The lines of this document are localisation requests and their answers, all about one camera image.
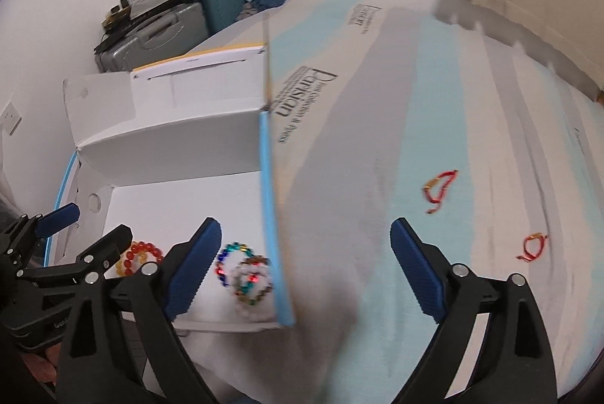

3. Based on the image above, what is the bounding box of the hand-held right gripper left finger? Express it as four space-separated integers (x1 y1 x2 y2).
55 217 222 404

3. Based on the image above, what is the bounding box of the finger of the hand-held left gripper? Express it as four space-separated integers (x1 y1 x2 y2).
19 225 134 288
0 203 80 263

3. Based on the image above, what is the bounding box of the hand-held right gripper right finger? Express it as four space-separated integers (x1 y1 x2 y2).
389 218 558 404

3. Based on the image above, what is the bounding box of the yellow bead bracelet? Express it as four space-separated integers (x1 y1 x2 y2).
116 255 142 278

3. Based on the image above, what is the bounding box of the red bead bracelet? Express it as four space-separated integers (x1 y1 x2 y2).
125 241 164 266

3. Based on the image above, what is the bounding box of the pink and white bead bracelet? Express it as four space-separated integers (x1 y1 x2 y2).
225 265 272 317

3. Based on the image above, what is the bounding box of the multicolour glass bead bracelet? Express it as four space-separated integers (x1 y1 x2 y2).
216 243 265 306

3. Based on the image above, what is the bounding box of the brown wooden bead bracelet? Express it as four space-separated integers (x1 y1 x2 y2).
240 257 274 296

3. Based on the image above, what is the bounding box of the blue and white cardboard box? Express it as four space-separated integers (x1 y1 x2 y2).
42 15 298 334

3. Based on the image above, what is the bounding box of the striped bed blanket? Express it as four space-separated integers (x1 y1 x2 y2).
189 0 604 404

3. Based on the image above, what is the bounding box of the grey suitcase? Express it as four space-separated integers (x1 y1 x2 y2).
94 1 208 72

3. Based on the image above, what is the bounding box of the red string bracelet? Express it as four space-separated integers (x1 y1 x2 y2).
516 233 549 263
422 169 459 215

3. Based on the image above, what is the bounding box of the white wall socket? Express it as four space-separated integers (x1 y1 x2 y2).
0 101 22 135

